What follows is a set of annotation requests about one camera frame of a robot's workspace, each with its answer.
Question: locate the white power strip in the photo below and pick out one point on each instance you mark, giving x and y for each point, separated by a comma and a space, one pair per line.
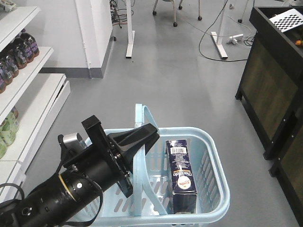
235, 38

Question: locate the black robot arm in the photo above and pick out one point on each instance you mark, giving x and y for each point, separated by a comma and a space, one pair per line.
81, 177

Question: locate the purple label tea bottle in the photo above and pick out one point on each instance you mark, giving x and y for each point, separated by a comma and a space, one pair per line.
32, 42

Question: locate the white desk leg right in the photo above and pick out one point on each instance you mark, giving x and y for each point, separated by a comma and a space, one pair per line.
217, 37

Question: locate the light blue plastic basket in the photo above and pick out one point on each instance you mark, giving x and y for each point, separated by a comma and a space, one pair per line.
149, 205

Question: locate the white desk leg left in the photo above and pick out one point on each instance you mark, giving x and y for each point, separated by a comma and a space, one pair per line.
131, 32

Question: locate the office chair base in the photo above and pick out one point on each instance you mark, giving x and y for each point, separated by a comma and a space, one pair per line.
180, 7

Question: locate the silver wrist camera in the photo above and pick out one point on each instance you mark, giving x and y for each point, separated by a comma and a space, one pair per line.
72, 141

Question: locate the dark wooden display stand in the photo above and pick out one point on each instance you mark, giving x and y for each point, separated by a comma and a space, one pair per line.
271, 90

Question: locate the white pillar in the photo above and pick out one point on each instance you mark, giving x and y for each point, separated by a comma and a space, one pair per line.
96, 28

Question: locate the checkerboard calibration board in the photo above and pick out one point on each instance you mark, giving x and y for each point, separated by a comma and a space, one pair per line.
288, 20

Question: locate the dark blue cookie box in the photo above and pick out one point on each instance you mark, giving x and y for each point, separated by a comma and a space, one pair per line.
182, 187

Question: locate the white store shelf unit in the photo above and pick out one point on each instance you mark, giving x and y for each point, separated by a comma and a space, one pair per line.
38, 97

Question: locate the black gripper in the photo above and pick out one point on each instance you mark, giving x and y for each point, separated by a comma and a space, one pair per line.
110, 157

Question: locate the green drink bottle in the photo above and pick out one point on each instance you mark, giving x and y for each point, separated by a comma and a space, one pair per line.
9, 128

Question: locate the white desk leg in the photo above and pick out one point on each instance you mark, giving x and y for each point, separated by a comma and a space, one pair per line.
131, 32
217, 37

